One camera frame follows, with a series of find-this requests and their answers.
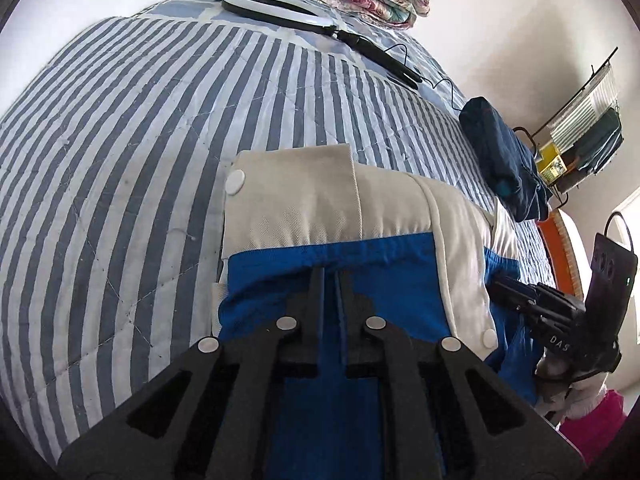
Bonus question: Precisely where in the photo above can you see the dark hanging clothes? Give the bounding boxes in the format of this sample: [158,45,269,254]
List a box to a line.
[554,107,624,193]

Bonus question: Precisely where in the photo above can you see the white gloved right hand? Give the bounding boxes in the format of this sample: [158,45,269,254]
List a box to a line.
[535,350,608,424]

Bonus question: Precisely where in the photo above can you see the yellow box on rack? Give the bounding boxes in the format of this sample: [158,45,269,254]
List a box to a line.
[537,142,567,184]

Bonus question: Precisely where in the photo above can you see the blue white striped quilt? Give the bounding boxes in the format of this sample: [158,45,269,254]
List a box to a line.
[0,8,557,466]

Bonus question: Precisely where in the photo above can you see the black metal clothes rack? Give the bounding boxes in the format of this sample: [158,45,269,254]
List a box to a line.
[513,54,624,209]

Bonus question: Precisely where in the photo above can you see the ring light black cable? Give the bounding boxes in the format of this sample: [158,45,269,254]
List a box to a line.
[382,41,467,114]

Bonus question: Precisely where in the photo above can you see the striped cloth on rack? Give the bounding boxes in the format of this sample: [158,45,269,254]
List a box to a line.
[547,62,618,153]

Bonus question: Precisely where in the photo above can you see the orange covered small table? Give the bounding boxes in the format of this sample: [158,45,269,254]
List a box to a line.
[537,209,591,300]

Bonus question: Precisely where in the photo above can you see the white ring light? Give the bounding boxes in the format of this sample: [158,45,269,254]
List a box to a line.
[221,0,424,90]

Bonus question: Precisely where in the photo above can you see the dark navy folded garment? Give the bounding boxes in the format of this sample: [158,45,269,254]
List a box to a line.
[459,96,551,222]

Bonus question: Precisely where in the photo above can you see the beige and blue jacket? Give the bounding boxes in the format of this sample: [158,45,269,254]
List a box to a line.
[218,145,542,479]

